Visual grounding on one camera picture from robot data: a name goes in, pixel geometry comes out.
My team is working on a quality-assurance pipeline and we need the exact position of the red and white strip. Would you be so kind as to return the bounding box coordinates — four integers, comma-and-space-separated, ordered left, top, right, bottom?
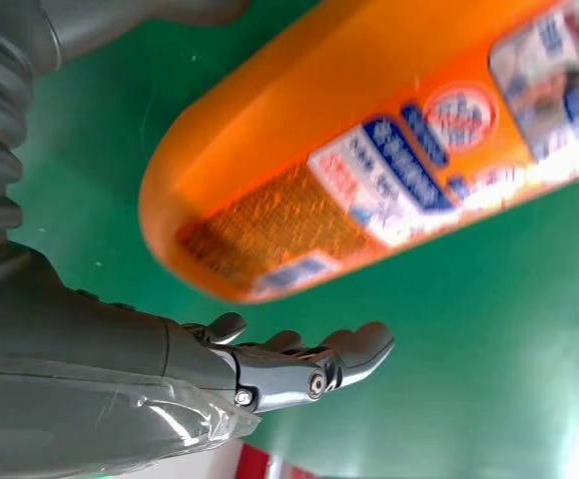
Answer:
135, 438, 320, 479

